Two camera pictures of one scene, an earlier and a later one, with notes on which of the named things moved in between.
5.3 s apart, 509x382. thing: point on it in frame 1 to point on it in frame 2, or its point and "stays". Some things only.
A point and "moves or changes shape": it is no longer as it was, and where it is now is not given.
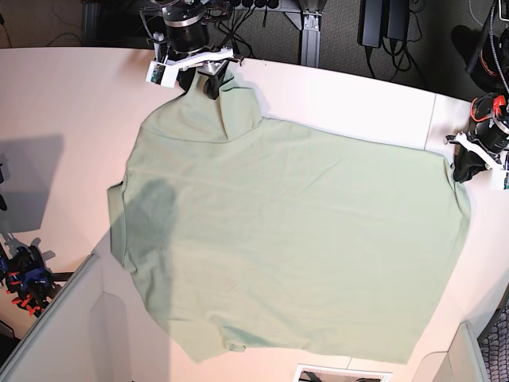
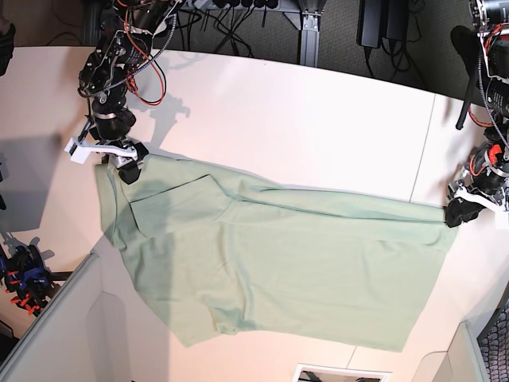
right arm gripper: x=214 y=63 to x=126 y=153
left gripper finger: x=466 y=164 to x=460 y=211
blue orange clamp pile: x=25 y=273 stays
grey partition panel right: x=460 y=364 stays
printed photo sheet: x=308 y=372 stays
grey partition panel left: x=101 y=328 stays
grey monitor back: x=5 y=174 stays
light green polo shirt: x=283 y=237 moves or changes shape
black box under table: x=382 y=18 stays
